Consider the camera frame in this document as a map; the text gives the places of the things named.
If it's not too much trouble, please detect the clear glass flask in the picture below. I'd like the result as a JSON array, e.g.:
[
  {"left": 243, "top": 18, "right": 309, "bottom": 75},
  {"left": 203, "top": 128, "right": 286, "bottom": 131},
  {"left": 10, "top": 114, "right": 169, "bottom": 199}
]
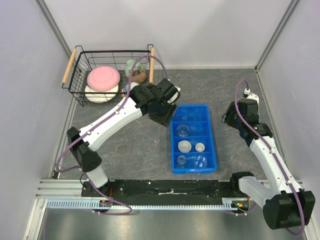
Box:
[{"left": 175, "top": 124, "right": 191, "bottom": 137}]

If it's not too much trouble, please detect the white ceramic evaporating dish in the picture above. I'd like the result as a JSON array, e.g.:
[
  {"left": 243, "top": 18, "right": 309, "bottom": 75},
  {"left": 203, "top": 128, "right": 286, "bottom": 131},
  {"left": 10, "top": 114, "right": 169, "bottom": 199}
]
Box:
[{"left": 177, "top": 140, "right": 192, "bottom": 153}]

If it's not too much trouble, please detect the white ceramic crucible cup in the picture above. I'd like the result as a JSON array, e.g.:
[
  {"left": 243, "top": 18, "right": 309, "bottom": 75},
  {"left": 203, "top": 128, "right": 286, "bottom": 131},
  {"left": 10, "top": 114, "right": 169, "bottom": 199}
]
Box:
[{"left": 195, "top": 142, "right": 206, "bottom": 153}]

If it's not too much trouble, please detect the blue plastic compartment bin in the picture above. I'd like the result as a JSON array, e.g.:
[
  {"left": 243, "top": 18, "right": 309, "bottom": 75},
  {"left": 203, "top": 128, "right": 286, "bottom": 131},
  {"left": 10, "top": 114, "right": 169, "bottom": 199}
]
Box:
[{"left": 170, "top": 104, "right": 218, "bottom": 175}]

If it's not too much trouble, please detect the clear glass jar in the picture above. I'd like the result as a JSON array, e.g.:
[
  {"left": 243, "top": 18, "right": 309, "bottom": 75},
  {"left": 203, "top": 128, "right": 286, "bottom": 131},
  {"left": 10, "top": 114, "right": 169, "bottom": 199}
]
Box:
[{"left": 176, "top": 155, "right": 187, "bottom": 169}]

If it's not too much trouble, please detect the clear glass beaker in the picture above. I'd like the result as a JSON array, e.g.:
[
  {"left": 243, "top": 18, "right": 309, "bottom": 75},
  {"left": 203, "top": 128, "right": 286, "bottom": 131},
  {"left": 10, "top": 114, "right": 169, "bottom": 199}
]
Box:
[{"left": 194, "top": 155, "right": 208, "bottom": 169}]

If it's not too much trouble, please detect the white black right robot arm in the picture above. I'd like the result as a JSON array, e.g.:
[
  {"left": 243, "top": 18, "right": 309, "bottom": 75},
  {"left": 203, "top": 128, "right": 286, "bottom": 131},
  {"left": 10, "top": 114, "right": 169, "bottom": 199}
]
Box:
[{"left": 222, "top": 97, "right": 316, "bottom": 230}]

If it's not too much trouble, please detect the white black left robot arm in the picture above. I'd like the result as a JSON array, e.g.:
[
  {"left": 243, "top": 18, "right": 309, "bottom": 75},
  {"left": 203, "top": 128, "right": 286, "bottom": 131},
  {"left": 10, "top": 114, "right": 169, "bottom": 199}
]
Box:
[{"left": 67, "top": 78, "right": 181, "bottom": 197}]

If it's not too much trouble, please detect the green floral ceramic bowl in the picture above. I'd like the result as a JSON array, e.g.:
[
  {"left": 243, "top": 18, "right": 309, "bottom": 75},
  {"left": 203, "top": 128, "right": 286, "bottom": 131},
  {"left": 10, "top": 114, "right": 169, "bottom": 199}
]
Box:
[{"left": 124, "top": 59, "right": 147, "bottom": 84}]

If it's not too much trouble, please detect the blue white patterned bowl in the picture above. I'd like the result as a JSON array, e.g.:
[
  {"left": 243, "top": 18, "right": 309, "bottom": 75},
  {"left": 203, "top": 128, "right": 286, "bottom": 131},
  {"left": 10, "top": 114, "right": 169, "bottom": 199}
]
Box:
[{"left": 122, "top": 84, "right": 134, "bottom": 93}]

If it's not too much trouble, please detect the pink ceramic plate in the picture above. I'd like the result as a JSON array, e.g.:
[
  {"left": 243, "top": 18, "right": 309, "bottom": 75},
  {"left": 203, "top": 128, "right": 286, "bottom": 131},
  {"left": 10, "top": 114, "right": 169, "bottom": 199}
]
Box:
[{"left": 87, "top": 66, "right": 121, "bottom": 92}]

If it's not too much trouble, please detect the white ceramic bowl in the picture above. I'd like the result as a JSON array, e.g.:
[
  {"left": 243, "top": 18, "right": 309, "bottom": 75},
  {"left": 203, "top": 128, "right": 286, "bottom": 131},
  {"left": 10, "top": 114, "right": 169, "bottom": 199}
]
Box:
[{"left": 85, "top": 85, "right": 119, "bottom": 104}]

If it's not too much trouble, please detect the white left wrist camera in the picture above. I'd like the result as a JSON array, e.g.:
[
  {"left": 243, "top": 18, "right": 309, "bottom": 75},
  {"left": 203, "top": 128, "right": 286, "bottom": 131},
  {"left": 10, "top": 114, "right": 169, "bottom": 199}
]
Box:
[{"left": 167, "top": 86, "right": 181, "bottom": 104}]

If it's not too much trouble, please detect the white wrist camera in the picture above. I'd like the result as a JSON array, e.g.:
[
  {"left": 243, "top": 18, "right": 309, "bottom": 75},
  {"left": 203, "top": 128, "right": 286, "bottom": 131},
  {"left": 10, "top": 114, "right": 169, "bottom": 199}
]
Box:
[
  {"left": 243, "top": 88, "right": 260, "bottom": 104},
  {"left": 167, "top": 86, "right": 181, "bottom": 104}
]

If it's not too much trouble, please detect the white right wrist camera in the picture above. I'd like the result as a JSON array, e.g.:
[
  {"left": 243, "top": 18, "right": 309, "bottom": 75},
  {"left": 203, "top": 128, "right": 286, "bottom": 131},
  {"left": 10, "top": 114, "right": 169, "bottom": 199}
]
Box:
[{"left": 243, "top": 88, "right": 260, "bottom": 104}]

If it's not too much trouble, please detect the black wire basket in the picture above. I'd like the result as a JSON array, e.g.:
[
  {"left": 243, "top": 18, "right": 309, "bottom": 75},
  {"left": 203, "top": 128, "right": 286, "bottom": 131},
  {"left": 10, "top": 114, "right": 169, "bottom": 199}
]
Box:
[{"left": 61, "top": 44, "right": 154, "bottom": 106}]

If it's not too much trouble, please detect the light blue cable duct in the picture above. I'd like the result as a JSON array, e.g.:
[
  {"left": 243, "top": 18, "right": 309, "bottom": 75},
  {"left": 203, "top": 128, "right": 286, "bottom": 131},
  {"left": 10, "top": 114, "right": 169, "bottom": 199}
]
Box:
[{"left": 46, "top": 198, "right": 246, "bottom": 211}]

